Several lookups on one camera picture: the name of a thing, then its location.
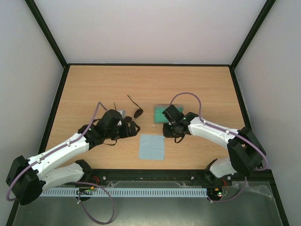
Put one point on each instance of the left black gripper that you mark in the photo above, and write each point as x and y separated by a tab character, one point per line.
127	133

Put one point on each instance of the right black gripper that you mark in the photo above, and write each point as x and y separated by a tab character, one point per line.
168	133

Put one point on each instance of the dark round sunglasses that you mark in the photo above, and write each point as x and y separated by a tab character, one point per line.
135	113

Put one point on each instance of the grey glasses case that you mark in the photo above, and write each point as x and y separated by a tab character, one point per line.
167	113

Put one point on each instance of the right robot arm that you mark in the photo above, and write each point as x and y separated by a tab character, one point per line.
245	151

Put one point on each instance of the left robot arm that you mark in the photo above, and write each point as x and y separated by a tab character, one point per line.
29	177

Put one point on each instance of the blue cleaning cloth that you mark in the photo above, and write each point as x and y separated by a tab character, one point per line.
152	147

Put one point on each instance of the grey metal panel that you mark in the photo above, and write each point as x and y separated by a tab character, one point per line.
254	207

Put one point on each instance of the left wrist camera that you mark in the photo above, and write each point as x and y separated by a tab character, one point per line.
122	112

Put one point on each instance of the blue slotted cable duct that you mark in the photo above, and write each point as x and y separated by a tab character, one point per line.
127	192

